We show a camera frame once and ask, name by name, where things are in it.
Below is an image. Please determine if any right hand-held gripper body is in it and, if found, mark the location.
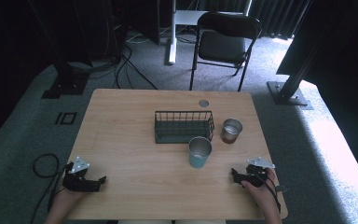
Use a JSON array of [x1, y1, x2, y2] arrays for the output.
[[241, 156, 276, 189]]

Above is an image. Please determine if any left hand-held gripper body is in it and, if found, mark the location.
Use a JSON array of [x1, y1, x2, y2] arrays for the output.
[[62, 156, 98, 192]]

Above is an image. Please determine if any teal metal cup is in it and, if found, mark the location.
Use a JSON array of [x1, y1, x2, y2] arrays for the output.
[[187, 136, 213, 170]]

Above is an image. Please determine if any silver metal cup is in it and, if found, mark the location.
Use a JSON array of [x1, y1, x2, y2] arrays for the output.
[[220, 118, 243, 145]]

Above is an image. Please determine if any dark wire basket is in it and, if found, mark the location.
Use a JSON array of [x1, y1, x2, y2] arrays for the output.
[[154, 110, 215, 145]]

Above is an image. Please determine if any person's left hand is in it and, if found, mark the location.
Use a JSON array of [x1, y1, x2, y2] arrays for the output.
[[51, 188, 88, 217]]

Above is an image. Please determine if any person's right hand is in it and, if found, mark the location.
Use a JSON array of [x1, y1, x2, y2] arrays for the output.
[[241, 167, 282, 216]]

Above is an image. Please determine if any black metal stand, slanted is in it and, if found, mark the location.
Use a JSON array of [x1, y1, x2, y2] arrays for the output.
[[266, 18, 324, 111]]

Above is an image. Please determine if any black metal stand, upright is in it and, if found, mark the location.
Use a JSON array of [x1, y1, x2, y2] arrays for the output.
[[27, 0, 91, 100]]

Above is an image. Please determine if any black folding chair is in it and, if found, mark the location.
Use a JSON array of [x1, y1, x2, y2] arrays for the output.
[[188, 11, 263, 92]]

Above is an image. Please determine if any dark curtain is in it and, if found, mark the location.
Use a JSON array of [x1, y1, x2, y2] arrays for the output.
[[173, 0, 311, 40]]

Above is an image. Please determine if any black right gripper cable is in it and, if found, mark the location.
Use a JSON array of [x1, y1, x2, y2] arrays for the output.
[[252, 166, 282, 214]]

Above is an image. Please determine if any black looped cable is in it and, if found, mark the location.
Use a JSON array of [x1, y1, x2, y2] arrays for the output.
[[29, 153, 73, 224]]

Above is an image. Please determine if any black floor cables bundle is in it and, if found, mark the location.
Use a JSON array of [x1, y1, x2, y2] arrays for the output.
[[68, 31, 158, 91]]

